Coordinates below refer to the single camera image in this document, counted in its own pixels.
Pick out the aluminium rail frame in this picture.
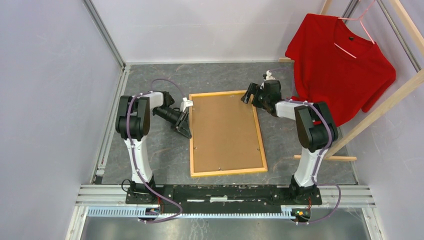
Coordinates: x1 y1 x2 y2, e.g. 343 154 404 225
64 0 385 240

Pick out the wooden clothes rack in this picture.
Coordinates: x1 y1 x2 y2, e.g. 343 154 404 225
278 0 424 163

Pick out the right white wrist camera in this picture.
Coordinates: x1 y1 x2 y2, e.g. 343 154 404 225
262 70 276 82

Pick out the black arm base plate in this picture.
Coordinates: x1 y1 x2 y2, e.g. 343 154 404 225
125 184 323 214

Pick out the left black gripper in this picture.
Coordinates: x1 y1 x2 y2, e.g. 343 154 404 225
154 107 192 139

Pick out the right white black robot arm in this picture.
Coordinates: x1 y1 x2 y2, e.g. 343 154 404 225
241 80 338 204

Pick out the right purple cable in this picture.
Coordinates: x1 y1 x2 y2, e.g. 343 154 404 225
268 68 342 226

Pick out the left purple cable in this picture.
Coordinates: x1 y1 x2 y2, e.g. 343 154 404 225
125 78 188 225

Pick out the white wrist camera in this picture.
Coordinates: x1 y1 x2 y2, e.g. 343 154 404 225
179 97 194 112
262 70 276 82

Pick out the brown cardboard backing board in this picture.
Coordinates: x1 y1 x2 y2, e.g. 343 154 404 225
192 94 265 174

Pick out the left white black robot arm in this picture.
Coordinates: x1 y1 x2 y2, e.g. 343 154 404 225
115 91 194 204

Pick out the purple cable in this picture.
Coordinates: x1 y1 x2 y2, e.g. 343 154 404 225
268 68 342 226
125 78 188 225

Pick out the red t-shirt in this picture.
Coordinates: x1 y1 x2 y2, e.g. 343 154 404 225
285 13 396 126

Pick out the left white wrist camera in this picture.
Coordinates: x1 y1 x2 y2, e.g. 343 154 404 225
179 97 194 112

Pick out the pink clothes hanger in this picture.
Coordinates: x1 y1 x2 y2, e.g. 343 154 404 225
333 0 377 60

